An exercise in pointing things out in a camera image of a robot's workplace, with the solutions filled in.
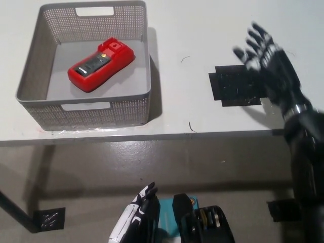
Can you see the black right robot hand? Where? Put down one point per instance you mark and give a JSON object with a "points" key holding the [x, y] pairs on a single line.
{"points": [[278, 76]]}

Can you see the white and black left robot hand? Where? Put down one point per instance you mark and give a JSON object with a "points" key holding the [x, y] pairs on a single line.
{"points": [[131, 217]]}

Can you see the red digital multimeter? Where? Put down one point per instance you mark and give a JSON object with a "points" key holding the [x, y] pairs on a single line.
{"points": [[101, 73]]}

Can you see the black tape patch on table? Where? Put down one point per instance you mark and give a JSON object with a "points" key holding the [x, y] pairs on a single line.
{"points": [[227, 86]]}

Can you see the black and teal robot torso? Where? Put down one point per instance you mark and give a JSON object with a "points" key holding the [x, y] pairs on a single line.
{"points": [[187, 217]]}

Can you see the black floor tape square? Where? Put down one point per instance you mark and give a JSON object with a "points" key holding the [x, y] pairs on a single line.
{"points": [[49, 219], [281, 210]]}

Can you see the grey perforated plastic basket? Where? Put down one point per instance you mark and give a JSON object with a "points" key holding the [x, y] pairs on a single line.
{"points": [[126, 111]]}

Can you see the black metal table leg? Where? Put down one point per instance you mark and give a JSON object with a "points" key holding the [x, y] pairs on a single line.
{"points": [[15, 210]]}

